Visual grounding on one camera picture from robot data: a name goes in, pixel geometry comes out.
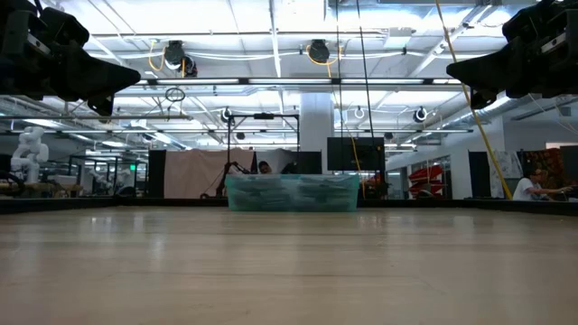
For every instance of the silver ventilation duct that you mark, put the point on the silver ventilation duct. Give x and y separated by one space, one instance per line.
458 120

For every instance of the black rig frame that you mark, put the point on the black rig frame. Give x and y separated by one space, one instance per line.
264 116

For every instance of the beige curtain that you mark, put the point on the beige curtain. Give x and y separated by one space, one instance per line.
194 173

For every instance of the dark background robot arm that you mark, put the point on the dark background robot arm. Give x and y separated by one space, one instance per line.
224 180

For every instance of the person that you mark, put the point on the person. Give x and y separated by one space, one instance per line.
265 168
526 189

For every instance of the teal translucent plastic basket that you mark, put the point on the teal translucent plastic basket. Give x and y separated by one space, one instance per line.
292 194

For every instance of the wooden background table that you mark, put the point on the wooden background table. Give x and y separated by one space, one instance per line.
49 186

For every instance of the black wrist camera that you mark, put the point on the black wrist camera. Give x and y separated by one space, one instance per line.
526 25
65 27

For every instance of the black monitor screen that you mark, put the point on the black monitor screen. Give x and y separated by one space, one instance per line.
357 153

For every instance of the white humanoid robot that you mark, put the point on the white humanoid robot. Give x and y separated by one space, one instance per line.
29 153

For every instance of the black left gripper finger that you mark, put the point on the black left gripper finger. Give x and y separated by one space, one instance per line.
103 104
95 77

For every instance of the black aluminium table frame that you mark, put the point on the black aluminium table frame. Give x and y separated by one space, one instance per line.
68 203

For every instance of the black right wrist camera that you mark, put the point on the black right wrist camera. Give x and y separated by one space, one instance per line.
526 25

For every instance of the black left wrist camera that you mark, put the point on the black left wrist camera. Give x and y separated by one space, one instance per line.
65 27

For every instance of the red patterned cloth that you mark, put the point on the red patterned cloth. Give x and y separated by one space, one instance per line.
548 164

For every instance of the white square pillar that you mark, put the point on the white square pillar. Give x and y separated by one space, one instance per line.
316 117

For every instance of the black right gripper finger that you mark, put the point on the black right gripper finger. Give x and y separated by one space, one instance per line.
492 70
482 99

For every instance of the black partition panel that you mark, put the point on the black partition panel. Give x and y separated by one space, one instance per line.
479 173
156 173

